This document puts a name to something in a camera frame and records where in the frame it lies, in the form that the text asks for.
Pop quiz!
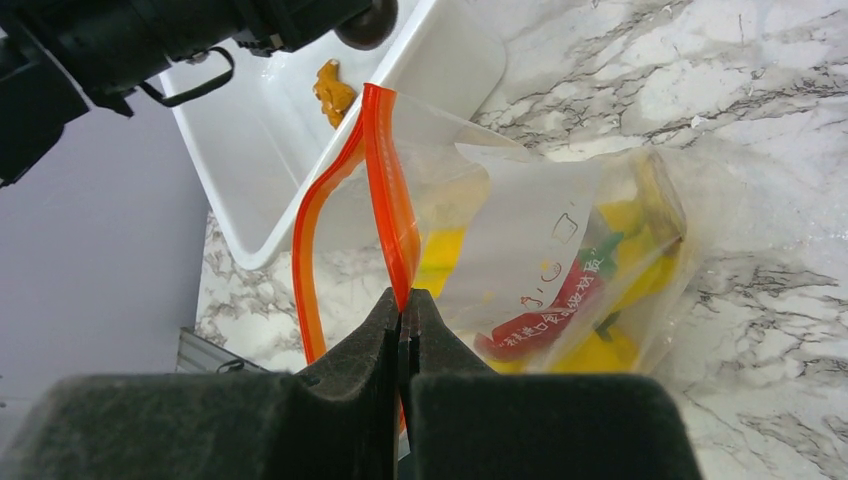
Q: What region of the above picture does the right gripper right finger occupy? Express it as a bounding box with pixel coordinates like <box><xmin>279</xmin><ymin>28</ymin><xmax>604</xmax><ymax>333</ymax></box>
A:
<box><xmin>399</xmin><ymin>290</ymin><xmax>701</xmax><ymax>479</ymax></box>

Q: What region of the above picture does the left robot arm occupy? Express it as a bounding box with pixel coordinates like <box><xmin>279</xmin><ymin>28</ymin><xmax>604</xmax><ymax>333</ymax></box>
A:
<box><xmin>1</xmin><ymin>0</ymin><xmax>399</xmax><ymax>186</ymax></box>

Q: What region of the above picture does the clear zip bag orange zipper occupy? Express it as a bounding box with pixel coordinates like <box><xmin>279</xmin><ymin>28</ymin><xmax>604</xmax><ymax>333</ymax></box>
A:
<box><xmin>292</xmin><ymin>84</ymin><xmax>691</xmax><ymax>373</ymax></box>

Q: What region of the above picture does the white plastic bin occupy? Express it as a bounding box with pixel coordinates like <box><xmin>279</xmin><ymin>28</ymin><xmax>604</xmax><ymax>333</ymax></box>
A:
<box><xmin>161</xmin><ymin>1</ymin><xmax>507</xmax><ymax>270</ymax></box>

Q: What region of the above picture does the beige mushroom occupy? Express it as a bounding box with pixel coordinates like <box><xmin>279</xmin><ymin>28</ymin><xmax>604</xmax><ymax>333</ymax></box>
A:
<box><xmin>631</xmin><ymin>150</ymin><xmax>687</xmax><ymax>255</ymax></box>

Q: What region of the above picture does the small orange food piece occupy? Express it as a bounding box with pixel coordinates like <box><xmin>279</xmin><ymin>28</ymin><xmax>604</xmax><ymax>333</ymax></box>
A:
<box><xmin>313</xmin><ymin>59</ymin><xmax>357</xmax><ymax>129</ymax></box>

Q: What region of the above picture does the yellow bell pepper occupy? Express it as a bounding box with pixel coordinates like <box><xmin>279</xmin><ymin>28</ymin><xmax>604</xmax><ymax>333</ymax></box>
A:
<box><xmin>473</xmin><ymin>327</ymin><xmax>638</xmax><ymax>374</ymax></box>

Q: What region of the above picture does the metal table frame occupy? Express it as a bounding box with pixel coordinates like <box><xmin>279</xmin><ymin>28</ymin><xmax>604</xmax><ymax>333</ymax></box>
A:
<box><xmin>175</xmin><ymin>327</ymin><xmax>265</xmax><ymax>373</ymax></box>

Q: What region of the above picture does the small yellow banana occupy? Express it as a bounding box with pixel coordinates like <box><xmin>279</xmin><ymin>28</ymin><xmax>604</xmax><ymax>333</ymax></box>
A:
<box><xmin>412</xmin><ymin>228</ymin><xmax>466</xmax><ymax>299</ymax></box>

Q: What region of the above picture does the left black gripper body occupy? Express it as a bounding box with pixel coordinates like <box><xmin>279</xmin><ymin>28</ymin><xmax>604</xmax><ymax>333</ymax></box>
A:
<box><xmin>233</xmin><ymin>0</ymin><xmax>372</xmax><ymax>57</ymax></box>

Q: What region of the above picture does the large yellow banana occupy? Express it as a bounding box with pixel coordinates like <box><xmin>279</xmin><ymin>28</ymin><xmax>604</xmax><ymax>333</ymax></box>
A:
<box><xmin>599</xmin><ymin>200</ymin><xmax>684</xmax><ymax>311</ymax></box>

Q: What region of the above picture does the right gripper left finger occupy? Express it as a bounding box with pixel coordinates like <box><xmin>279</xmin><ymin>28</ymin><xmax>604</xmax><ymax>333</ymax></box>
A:
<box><xmin>1</xmin><ymin>291</ymin><xmax>400</xmax><ymax>479</ymax></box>

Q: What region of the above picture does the red chili pepper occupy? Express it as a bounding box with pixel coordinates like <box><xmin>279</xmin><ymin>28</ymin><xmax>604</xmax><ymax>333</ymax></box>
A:
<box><xmin>473</xmin><ymin>232</ymin><xmax>624</xmax><ymax>362</ymax></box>

